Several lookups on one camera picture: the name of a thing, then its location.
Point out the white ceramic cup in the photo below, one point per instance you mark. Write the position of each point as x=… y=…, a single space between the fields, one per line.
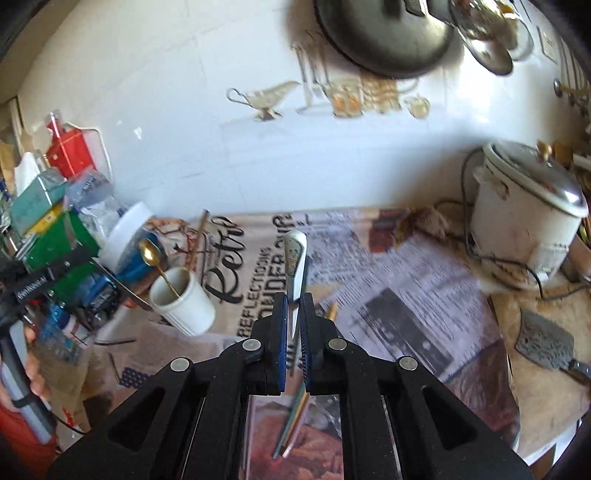
x=184 y=314

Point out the person's left hand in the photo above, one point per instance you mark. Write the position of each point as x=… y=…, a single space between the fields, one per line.
x=36 y=378

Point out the brown crumpled scrap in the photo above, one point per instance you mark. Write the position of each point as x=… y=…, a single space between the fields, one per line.
x=425 y=219

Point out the teal tissue box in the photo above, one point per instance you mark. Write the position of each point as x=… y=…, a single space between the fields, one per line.
x=37 y=203

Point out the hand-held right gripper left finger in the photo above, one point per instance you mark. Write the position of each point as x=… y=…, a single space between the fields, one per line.
x=279 y=341

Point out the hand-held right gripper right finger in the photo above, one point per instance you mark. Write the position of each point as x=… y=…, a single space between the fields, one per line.
x=307 y=341

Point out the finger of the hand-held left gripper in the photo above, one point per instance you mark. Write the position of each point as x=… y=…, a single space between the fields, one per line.
x=76 y=261

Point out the gold spoon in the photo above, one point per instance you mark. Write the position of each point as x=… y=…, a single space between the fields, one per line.
x=150 y=251

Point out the white rice cooker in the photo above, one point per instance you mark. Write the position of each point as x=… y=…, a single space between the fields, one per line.
x=521 y=221

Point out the yellow box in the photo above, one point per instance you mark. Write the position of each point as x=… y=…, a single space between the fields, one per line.
x=46 y=221

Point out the newspaper print table cloth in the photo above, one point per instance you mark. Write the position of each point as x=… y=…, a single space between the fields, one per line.
x=392 y=286

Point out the patterned blade cleaver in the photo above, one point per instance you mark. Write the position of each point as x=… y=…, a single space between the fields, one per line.
x=545 y=344

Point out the steel table knife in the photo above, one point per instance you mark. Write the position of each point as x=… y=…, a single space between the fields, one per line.
x=138 y=301

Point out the green tin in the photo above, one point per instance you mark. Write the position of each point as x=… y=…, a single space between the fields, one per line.
x=55 y=244

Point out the white bowl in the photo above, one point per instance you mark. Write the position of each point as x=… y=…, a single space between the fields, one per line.
x=124 y=230

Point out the blue printed plastic bag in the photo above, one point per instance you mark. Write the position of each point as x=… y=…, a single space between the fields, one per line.
x=90 y=189

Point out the blue bowl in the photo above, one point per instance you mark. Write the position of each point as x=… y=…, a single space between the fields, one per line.
x=138 y=270

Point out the wooden cutting board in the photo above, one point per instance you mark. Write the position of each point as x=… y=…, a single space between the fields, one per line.
x=545 y=406

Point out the brass wall faucet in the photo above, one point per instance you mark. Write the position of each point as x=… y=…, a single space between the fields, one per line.
x=572 y=92

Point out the round steel ladle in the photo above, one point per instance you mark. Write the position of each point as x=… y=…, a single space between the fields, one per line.
x=491 y=55

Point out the white wall outlet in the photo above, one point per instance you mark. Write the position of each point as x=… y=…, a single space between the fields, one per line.
x=548 y=45

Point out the red tin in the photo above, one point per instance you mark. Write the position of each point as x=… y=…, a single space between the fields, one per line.
x=71 y=154

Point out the black frying pan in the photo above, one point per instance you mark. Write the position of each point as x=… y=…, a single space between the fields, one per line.
x=383 y=41

